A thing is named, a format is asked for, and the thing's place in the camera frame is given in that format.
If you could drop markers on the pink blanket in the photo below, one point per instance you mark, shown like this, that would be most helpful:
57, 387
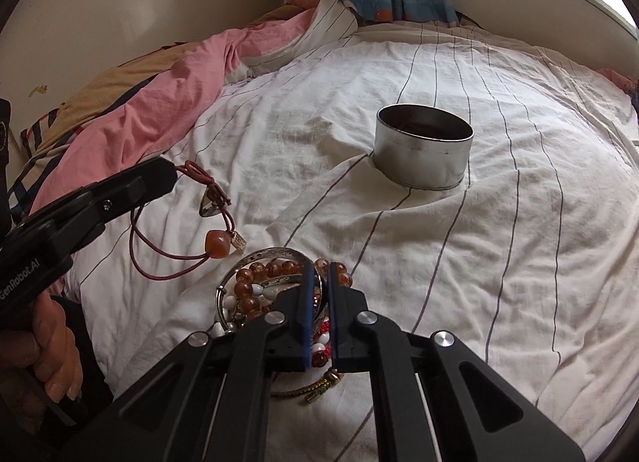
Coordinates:
163, 111

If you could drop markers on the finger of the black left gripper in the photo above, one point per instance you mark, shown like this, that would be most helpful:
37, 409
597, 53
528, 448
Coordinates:
68, 224

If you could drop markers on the white striped bed sheet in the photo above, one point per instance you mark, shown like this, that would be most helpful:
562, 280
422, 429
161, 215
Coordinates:
532, 261

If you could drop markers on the person's left hand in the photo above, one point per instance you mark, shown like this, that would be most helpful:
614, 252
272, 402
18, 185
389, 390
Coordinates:
39, 364

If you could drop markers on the round silver metal tin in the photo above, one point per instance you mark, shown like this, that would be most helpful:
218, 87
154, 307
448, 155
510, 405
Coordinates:
421, 147

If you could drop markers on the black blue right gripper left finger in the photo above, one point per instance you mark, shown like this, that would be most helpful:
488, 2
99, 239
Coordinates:
208, 399

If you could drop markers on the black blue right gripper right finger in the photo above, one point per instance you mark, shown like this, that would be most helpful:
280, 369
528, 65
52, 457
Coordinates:
433, 398

